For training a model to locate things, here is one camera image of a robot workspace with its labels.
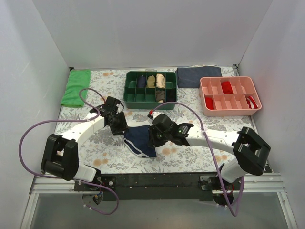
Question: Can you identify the green divided organizer tray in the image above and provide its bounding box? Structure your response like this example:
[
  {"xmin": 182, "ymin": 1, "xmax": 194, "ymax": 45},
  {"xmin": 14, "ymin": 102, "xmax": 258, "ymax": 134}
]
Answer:
[{"xmin": 123, "ymin": 71, "xmax": 178, "ymax": 110}]

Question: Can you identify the rolled navy underwear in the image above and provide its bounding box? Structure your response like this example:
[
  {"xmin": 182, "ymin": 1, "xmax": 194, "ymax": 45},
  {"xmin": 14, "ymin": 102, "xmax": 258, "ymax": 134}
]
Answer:
[{"xmin": 136, "ymin": 75, "xmax": 146, "ymax": 88}]

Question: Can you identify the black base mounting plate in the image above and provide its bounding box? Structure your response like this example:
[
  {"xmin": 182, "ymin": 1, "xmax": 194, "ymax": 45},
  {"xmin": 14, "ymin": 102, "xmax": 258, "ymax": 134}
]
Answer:
[{"xmin": 73, "ymin": 173, "xmax": 244, "ymax": 202}]

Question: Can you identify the rolled red underwear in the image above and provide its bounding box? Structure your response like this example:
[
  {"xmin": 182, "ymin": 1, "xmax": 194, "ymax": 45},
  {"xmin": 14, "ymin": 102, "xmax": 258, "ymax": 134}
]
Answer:
[
  {"xmin": 221, "ymin": 81, "xmax": 233, "ymax": 94},
  {"xmin": 204, "ymin": 97, "xmax": 214, "ymax": 110}
]

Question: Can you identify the rolled black underwear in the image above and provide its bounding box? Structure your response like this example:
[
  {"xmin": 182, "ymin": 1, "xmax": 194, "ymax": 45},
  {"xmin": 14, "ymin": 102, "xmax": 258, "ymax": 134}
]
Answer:
[{"xmin": 166, "ymin": 88, "xmax": 177, "ymax": 102}]

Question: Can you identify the dark blue folded cloth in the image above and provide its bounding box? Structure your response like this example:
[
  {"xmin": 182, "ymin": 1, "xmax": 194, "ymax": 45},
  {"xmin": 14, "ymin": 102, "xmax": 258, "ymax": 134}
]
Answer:
[{"xmin": 176, "ymin": 66, "xmax": 222, "ymax": 88}]

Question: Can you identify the green folded towel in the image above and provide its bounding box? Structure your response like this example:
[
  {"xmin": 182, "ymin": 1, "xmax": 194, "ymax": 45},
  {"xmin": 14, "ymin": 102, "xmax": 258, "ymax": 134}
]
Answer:
[{"xmin": 61, "ymin": 70, "xmax": 91, "ymax": 108}]

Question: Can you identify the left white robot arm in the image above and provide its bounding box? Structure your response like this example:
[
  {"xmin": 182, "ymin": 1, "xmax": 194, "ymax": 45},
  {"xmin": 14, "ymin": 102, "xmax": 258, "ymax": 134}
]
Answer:
[{"xmin": 41, "ymin": 97, "xmax": 128, "ymax": 191}]

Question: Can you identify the aluminium frame rail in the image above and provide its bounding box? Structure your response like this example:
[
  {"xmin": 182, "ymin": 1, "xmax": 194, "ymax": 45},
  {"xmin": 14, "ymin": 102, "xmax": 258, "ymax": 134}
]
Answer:
[{"xmin": 21, "ymin": 173, "xmax": 298, "ymax": 229}]

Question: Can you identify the rolled grey brown underwear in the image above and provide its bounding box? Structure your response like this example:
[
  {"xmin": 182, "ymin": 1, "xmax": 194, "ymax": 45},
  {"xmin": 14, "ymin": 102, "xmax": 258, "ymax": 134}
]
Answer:
[{"xmin": 156, "ymin": 90, "xmax": 165, "ymax": 103}]

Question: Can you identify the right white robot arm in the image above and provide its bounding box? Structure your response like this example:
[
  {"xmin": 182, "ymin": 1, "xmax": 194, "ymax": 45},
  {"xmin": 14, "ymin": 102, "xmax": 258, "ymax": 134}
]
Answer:
[{"xmin": 148, "ymin": 112, "xmax": 271, "ymax": 190}]

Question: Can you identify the rolled red underwear left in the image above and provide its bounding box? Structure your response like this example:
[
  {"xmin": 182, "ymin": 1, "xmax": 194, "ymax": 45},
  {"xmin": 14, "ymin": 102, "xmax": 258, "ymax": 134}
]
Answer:
[{"xmin": 204, "ymin": 97, "xmax": 214, "ymax": 110}]

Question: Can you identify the rolled red underwear top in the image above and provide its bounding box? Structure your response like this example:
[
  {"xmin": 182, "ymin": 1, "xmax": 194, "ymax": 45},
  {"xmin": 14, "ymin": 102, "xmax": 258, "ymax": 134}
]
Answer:
[{"xmin": 221, "ymin": 81, "xmax": 233, "ymax": 94}]

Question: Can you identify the navy white-trimmed underwear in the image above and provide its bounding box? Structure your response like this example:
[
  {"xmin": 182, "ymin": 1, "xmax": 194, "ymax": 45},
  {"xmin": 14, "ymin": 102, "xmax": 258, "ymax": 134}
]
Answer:
[{"xmin": 123, "ymin": 125, "xmax": 157, "ymax": 158}]

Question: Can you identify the red white striped underwear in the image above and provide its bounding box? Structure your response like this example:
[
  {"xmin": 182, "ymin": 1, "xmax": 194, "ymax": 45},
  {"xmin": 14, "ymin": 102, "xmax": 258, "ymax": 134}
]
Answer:
[{"xmin": 246, "ymin": 96, "xmax": 258, "ymax": 109}]

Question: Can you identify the pink divided organizer tray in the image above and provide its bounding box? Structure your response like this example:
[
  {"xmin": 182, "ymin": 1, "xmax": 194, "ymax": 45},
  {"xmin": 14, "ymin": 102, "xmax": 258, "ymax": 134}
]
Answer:
[{"xmin": 199, "ymin": 76, "xmax": 262, "ymax": 116}]

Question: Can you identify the rolled tan underwear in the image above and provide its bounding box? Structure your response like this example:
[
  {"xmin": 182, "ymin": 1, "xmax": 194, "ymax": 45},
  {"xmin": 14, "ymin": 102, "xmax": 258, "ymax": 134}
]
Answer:
[{"xmin": 146, "ymin": 75, "xmax": 155, "ymax": 88}]

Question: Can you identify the rolled cream underwear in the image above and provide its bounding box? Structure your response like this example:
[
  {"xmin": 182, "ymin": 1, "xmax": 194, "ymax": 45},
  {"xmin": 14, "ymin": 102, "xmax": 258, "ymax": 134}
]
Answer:
[{"xmin": 156, "ymin": 73, "xmax": 166, "ymax": 88}]

